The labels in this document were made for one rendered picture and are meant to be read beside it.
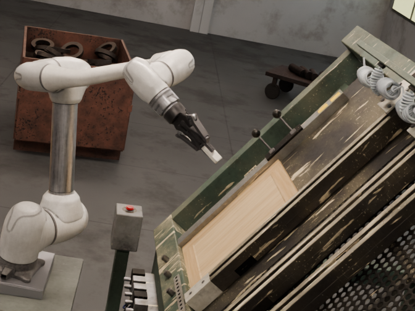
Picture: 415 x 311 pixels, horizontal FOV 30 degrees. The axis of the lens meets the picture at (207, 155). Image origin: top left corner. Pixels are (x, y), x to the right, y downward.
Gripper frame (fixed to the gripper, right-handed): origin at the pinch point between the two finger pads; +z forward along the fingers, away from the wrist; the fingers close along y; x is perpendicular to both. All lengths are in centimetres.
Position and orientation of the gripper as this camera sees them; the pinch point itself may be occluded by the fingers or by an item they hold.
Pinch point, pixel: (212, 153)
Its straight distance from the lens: 256.4
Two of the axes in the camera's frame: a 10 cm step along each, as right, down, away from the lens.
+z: 6.7, 7.3, -1.0
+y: 4.3, -5.0, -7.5
